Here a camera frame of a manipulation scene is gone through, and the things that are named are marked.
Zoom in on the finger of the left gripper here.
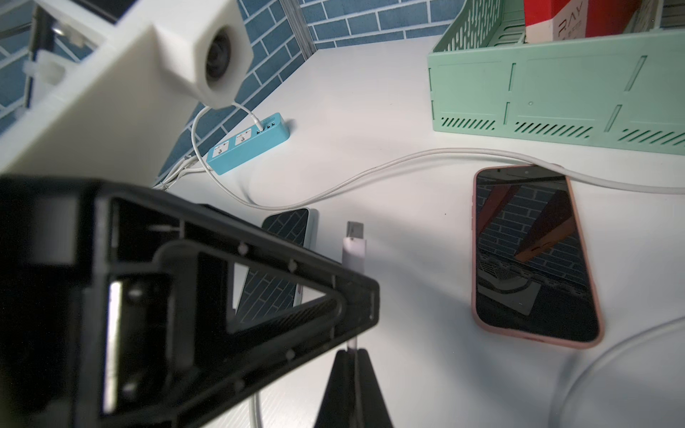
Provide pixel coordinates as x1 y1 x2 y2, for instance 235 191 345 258
96 183 380 427

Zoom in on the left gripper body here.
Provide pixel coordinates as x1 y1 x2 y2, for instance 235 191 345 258
1 177 175 427

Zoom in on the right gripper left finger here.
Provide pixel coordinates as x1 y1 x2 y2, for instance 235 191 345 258
314 351 355 428

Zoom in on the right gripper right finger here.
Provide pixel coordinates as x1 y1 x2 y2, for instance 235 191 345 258
354 349 394 428

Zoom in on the phone with light blue case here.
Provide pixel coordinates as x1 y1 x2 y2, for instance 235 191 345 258
234 208 318 326

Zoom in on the phone with pink case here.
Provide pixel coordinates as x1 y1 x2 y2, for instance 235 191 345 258
471 165 604 350

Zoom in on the teal power strip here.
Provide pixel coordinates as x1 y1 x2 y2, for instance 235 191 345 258
206 112 290 175

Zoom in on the green file organizer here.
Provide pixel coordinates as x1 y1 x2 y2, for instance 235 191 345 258
427 1 684 155

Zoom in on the red folder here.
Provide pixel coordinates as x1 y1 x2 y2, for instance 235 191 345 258
524 0 641 44

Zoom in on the white power cord left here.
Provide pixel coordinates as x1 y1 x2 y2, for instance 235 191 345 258
152 154 207 191

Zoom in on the white charging cable bundle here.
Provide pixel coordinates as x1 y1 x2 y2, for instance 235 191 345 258
248 220 685 428

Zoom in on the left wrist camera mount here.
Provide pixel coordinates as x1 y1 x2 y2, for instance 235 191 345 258
1 1 253 187

